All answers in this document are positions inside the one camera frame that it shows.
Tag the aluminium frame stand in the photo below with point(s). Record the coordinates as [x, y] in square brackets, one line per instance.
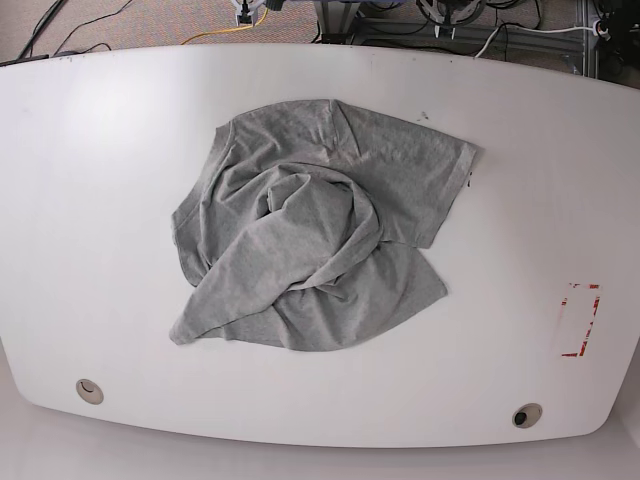
[471, 28]

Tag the table grommet hole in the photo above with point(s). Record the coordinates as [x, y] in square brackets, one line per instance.
[89, 392]
[527, 415]

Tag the red tape rectangle marking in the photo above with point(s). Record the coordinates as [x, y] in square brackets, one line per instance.
[576, 320]

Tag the right table grommet hole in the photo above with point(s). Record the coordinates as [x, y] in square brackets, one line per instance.
[527, 415]

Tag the left table grommet hole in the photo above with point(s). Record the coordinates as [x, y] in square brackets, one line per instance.
[89, 392]

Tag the grey t-shirt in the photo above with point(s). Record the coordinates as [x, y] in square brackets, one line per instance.
[306, 227]

